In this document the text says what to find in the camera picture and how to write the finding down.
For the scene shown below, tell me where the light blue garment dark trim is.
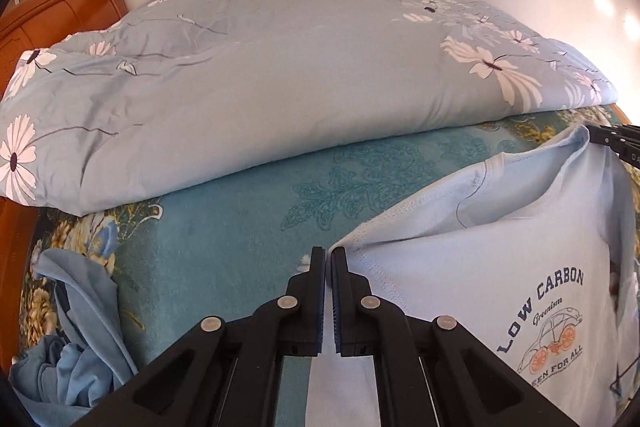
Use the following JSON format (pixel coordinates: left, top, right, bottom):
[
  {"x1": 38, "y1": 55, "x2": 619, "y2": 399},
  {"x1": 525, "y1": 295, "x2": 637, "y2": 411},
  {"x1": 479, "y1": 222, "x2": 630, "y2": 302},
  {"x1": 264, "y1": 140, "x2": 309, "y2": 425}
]
[{"x1": 9, "y1": 249, "x2": 139, "y2": 411}]

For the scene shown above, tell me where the light blue printed t-shirt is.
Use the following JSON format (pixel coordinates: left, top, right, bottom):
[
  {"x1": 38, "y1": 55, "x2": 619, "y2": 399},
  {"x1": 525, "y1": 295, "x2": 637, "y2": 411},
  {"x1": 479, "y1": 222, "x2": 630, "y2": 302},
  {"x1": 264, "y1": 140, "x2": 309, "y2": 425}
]
[{"x1": 307, "y1": 124, "x2": 640, "y2": 427}]

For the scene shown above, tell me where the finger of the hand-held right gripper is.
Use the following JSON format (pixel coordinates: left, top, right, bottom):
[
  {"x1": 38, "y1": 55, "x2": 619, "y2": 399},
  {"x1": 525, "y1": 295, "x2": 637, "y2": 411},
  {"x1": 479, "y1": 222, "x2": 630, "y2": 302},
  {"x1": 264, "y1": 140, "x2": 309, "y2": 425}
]
[{"x1": 585, "y1": 122, "x2": 640, "y2": 148}]

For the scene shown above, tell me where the light blue floral quilt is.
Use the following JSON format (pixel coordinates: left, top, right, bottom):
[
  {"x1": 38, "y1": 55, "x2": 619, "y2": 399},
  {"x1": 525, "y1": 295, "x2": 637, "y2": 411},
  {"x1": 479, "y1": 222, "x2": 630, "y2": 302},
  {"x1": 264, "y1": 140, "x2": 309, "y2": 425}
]
[{"x1": 0, "y1": 0, "x2": 619, "y2": 219}]

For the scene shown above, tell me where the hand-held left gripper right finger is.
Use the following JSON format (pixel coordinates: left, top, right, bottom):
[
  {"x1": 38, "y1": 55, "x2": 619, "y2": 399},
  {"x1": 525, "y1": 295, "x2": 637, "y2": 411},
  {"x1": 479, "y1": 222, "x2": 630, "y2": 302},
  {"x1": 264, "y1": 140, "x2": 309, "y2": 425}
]
[{"x1": 327, "y1": 247, "x2": 551, "y2": 427}]

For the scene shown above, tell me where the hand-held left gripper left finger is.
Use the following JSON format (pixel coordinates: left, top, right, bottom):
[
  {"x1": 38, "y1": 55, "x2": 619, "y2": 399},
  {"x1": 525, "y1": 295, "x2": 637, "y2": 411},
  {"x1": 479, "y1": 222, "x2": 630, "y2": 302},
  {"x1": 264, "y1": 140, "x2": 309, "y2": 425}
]
[{"x1": 97, "y1": 247, "x2": 326, "y2": 427}]

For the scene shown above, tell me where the teal floral bed blanket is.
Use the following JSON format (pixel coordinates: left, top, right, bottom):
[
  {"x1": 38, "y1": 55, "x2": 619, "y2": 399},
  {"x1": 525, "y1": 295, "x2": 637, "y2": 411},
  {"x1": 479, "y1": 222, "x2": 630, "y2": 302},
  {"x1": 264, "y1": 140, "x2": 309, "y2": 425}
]
[{"x1": 10, "y1": 103, "x2": 640, "y2": 427}]

